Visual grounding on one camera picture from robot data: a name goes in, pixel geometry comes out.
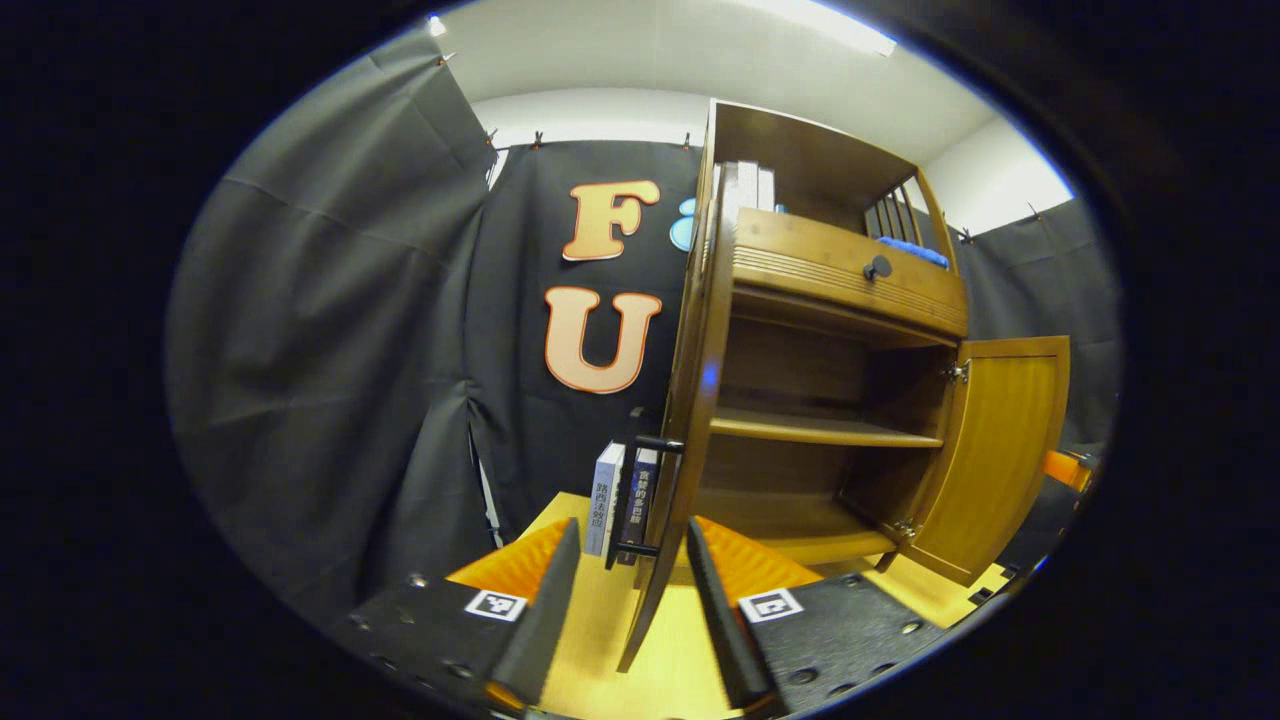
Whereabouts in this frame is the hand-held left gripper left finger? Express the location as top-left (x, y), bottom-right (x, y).
top-left (335, 517), bottom-right (583, 713)

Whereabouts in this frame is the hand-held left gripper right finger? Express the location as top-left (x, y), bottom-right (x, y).
top-left (685, 515), bottom-right (946, 713)

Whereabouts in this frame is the wooden cabinet door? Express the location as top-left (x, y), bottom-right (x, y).
top-left (905, 335), bottom-right (1072, 587)
top-left (617, 170), bottom-right (736, 673)

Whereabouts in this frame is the black door handle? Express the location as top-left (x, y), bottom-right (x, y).
top-left (612, 434), bottom-right (686, 559)

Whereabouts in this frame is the wooden double-door shoe cabinet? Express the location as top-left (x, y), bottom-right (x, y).
top-left (680, 98), bottom-right (971, 571)

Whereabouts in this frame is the light grey book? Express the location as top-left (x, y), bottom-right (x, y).
top-left (585, 441), bottom-right (627, 557)

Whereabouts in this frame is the dark blue book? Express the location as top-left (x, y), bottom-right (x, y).
top-left (618, 448), bottom-right (660, 567)

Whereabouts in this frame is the wooden inner shelf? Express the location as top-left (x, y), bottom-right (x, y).
top-left (710, 407), bottom-right (945, 449)

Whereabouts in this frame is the blue folded towel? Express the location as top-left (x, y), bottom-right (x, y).
top-left (875, 236), bottom-right (951, 270)

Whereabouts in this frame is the wooden grooved drawer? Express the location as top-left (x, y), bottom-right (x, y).
top-left (733, 207), bottom-right (969, 338)

